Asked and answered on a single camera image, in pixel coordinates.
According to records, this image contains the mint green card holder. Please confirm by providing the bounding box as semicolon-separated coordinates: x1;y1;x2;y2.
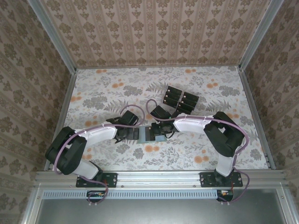
137;125;167;145

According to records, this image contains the clear acrylic card rack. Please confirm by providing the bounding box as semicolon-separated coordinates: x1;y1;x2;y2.
162;84;201;116

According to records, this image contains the black controller board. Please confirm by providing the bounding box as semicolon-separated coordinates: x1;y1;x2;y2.
85;190;106;203
216;189;235;202

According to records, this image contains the grey metal panel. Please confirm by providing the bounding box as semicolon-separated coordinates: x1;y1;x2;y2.
22;188;299;224

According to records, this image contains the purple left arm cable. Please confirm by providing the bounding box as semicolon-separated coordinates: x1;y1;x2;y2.
52;104;145;207

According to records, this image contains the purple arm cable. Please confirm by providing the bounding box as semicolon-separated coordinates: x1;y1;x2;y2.
146;99;250;207
52;104;145;207

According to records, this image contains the aluminium mounting rail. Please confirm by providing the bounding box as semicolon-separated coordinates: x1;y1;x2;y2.
35;170;287;187

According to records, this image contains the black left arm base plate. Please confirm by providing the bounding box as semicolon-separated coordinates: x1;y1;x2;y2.
76;172;117;189

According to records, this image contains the slotted grey cable duct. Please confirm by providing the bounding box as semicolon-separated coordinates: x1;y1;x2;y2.
43;189;219;199

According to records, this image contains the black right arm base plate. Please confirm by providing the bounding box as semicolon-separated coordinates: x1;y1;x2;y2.
200;172;242;188

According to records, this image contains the aluminium table side rail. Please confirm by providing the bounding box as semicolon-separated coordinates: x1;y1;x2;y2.
43;69;78;172
238;67;277;170

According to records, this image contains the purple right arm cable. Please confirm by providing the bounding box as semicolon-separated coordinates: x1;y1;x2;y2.
146;99;250;207

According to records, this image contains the aluminium frame post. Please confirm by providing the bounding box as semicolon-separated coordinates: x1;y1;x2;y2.
238;0;285;70
29;0;78;73

